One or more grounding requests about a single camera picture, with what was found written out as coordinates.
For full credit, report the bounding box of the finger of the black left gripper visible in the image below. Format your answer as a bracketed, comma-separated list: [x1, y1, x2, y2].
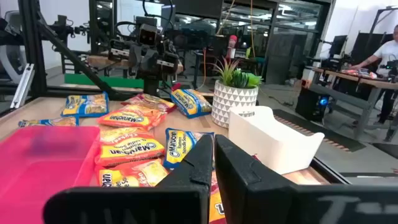
[143, 49, 161, 80]
[129, 45, 144, 75]

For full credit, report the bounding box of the computer tower with blue light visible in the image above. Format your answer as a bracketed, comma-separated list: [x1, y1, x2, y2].
[294, 86, 331, 123]

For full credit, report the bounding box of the white chair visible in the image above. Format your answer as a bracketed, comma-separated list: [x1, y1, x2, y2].
[0, 11, 29, 85]

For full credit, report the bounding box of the wooden workbench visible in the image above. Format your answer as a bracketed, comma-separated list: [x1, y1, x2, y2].
[86, 54, 184, 74]

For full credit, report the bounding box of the black hazard-striped floor mat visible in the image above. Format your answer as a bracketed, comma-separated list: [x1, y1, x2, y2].
[272, 108, 367, 153]

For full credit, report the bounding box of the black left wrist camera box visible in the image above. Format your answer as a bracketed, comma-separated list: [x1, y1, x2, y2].
[136, 23, 159, 47]

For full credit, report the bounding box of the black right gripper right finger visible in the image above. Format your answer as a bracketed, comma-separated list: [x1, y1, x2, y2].
[214, 134, 398, 224]

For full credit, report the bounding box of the blue Maruchan soy sauce packet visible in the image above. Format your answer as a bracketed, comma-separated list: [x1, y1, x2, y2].
[170, 88, 213, 119]
[17, 116, 80, 128]
[163, 127, 215, 170]
[60, 92, 110, 118]

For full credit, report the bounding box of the succulent in white patterned pot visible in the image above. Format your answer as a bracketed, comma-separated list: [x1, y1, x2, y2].
[211, 57, 264, 129]

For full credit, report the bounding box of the pink bottle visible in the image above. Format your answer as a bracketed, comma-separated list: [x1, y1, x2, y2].
[228, 34, 239, 60]

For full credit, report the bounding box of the wooden background table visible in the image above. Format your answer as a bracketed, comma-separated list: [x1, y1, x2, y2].
[310, 67, 398, 141]

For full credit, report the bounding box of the orange Maruchan chicken ramen packet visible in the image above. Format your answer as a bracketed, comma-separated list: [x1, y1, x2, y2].
[97, 104, 169, 131]
[95, 126, 166, 168]
[95, 159, 170, 188]

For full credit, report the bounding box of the person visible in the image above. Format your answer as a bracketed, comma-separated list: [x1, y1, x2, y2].
[350, 24, 398, 125]

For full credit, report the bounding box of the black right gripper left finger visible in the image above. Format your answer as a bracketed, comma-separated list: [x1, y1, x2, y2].
[42, 134, 215, 224]

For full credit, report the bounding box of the green floor board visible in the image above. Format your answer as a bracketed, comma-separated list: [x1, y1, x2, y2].
[63, 73, 162, 90]

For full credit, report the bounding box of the black background monitor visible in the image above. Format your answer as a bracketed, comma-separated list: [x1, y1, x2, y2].
[328, 34, 348, 57]

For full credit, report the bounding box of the silver aluminium bar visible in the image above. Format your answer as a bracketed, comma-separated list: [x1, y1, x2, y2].
[9, 63, 35, 110]

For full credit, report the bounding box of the white plastic bin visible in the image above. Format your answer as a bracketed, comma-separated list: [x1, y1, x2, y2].
[228, 105, 326, 175]

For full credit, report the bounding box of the pink plastic bin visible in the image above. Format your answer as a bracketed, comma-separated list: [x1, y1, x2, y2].
[0, 125, 101, 224]

